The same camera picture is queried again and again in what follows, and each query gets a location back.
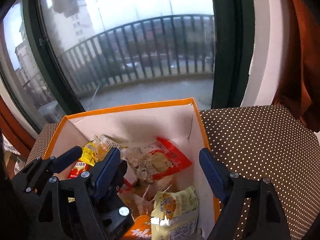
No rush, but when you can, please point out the small yellow labelled snack packet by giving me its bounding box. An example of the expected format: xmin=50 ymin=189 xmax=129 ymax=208
xmin=150 ymin=185 xmax=199 ymax=240

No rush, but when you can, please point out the black balcony railing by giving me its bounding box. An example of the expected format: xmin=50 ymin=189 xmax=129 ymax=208
xmin=57 ymin=14 xmax=215 ymax=100

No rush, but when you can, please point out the large red snack packet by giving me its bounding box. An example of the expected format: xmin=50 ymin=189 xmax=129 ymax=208
xmin=122 ymin=137 xmax=193 ymax=184

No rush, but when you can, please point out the orange snack packet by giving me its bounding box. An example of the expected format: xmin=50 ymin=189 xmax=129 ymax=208
xmin=124 ymin=214 xmax=157 ymax=240

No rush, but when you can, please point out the brown dotted tablecloth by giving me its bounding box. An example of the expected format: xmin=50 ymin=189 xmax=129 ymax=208
xmin=30 ymin=104 xmax=320 ymax=240

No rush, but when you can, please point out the orange cardboard box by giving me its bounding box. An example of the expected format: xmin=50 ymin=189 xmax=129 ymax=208
xmin=43 ymin=97 xmax=222 ymax=240

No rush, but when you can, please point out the rust orange curtain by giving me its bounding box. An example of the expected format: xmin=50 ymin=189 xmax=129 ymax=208
xmin=271 ymin=0 xmax=320 ymax=135
xmin=0 ymin=95 xmax=40 ymax=150

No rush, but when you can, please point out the grey apartment building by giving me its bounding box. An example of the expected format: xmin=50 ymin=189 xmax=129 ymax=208
xmin=14 ymin=40 xmax=50 ymax=105

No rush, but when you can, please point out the dark green window frame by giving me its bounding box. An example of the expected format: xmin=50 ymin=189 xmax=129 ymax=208
xmin=0 ymin=0 xmax=255 ymax=135

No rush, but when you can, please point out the red white snack packet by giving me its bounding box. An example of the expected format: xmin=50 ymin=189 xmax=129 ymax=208
xmin=67 ymin=160 xmax=88 ymax=179

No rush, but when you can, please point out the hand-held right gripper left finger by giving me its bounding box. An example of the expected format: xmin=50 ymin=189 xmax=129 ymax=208
xmin=35 ymin=147 xmax=121 ymax=240

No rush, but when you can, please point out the small red snack packet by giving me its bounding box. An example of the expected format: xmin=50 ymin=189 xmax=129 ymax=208
xmin=117 ymin=178 xmax=134 ymax=194

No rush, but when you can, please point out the pale apartment building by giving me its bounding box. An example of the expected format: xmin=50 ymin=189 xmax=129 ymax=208
xmin=54 ymin=0 xmax=97 ymax=53

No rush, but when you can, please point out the clear printed snack packet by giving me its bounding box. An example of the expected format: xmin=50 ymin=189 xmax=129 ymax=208
xmin=94 ymin=134 xmax=130 ymax=160

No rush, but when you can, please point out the white printed bag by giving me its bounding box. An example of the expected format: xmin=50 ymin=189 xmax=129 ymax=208
xmin=2 ymin=134 xmax=19 ymax=155

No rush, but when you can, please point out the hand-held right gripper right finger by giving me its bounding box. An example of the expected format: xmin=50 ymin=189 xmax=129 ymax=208
xmin=199 ymin=147 xmax=292 ymax=240

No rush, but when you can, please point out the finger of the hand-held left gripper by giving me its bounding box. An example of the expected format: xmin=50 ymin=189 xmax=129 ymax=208
xmin=100 ymin=159 xmax=136 ymax=240
xmin=11 ymin=146 xmax=83 ymax=195

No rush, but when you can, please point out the small bright yellow snack packet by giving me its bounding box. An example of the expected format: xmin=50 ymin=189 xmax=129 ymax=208
xmin=79 ymin=141 xmax=100 ymax=167

